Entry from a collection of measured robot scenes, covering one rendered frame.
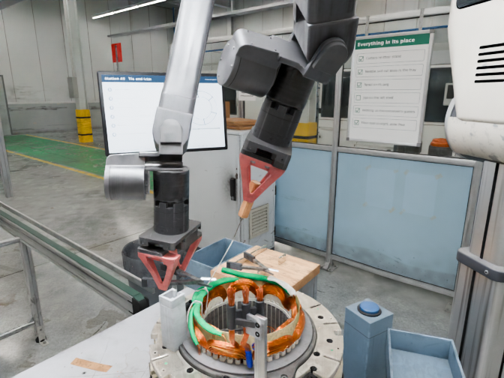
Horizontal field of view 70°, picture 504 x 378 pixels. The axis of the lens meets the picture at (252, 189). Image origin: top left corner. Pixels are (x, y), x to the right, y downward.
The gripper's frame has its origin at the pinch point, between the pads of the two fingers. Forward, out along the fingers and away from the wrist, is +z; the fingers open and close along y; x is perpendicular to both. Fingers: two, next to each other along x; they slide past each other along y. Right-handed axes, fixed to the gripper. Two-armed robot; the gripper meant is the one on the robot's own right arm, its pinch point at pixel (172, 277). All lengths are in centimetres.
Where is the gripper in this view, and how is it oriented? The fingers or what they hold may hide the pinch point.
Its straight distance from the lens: 66.7
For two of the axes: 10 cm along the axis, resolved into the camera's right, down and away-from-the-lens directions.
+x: 9.5, 1.4, -2.7
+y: -3.0, 2.5, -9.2
